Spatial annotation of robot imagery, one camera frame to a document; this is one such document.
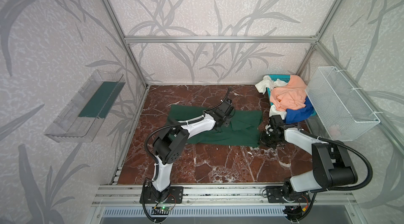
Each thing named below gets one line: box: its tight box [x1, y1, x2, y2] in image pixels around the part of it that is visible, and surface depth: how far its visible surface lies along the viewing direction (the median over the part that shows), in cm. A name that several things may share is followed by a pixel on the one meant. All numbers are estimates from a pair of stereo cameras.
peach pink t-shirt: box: [270, 75, 308, 111], surface depth 104 cm
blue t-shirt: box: [285, 95, 315, 124], surface depth 91 cm
